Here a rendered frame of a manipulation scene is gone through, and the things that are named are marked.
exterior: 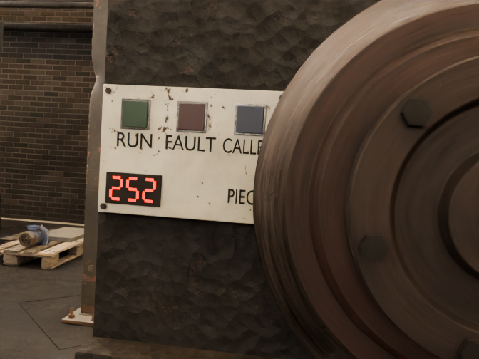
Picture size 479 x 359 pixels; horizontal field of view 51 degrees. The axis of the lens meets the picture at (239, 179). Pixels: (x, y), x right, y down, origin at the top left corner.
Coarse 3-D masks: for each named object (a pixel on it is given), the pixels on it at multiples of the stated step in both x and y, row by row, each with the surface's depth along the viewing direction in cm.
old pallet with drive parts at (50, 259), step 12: (12, 240) 505; (0, 252) 457; (12, 252) 457; (24, 252) 454; (36, 252) 461; (48, 252) 456; (72, 252) 505; (12, 264) 456; (48, 264) 453; (60, 264) 470
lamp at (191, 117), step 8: (184, 104) 67; (192, 104) 67; (200, 104) 67; (184, 112) 67; (192, 112) 67; (200, 112) 67; (184, 120) 67; (192, 120) 67; (200, 120) 67; (184, 128) 67; (192, 128) 67; (200, 128) 67
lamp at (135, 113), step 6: (126, 102) 68; (132, 102) 68; (138, 102) 68; (144, 102) 68; (126, 108) 68; (132, 108) 68; (138, 108) 68; (144, 108) 68; (126, 114) 68; (132, 114) 68; (138, 114) 68; (144, 114) 68; (126, 120) 69; (132, 120) 68; (138, 120) 68; (144, 120) 68; (126, 126) 69; (132, 126) 68; (138, 126) 68; (144, 126) 68
